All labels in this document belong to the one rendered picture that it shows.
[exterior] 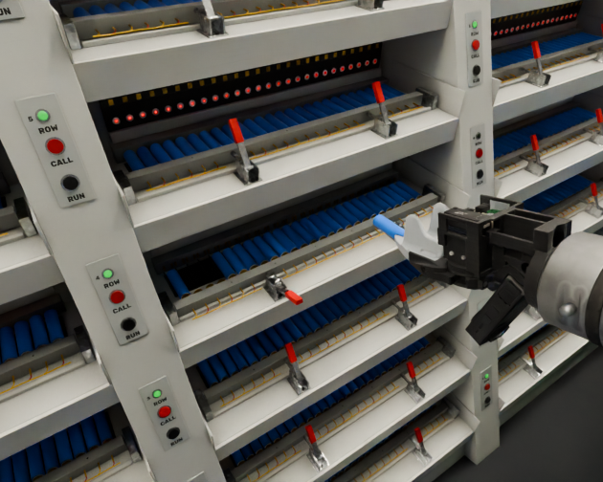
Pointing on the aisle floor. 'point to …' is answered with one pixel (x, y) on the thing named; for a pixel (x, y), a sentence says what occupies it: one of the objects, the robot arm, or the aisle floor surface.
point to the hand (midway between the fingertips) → (409, 241)
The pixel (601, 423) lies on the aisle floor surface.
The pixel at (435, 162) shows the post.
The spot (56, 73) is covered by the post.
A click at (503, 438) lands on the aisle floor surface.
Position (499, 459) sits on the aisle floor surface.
